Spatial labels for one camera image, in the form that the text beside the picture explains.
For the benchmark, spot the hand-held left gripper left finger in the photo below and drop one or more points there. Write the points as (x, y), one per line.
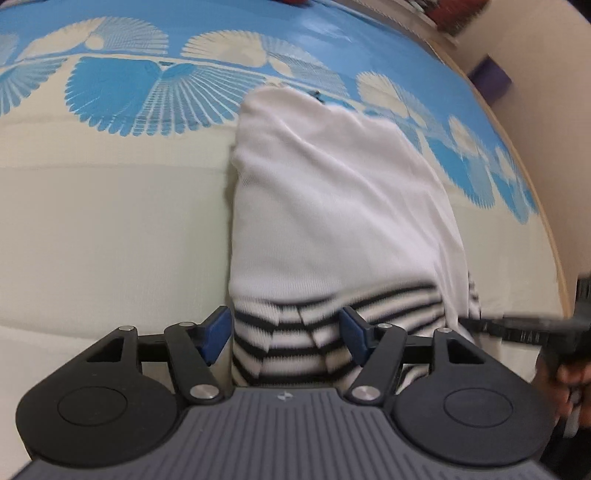
(216, 334)

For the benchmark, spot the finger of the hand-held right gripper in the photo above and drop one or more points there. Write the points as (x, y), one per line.
(508, 328)

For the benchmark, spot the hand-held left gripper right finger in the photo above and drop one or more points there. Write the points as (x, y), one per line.
(353, 334)

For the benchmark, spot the black white striped shirt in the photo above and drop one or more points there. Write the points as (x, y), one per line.
(341, 198)

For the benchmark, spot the person's right hand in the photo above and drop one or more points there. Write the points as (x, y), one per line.
(575, 376)

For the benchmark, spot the blue patterned bed sheet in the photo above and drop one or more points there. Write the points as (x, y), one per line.
(115, 194)

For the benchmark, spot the purple board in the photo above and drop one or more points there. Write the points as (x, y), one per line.
(490, 76)

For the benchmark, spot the dark red cushion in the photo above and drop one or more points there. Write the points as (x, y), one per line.
(445, 16)

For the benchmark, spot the wooden bed frame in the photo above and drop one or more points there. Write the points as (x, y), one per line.
(521, 184)

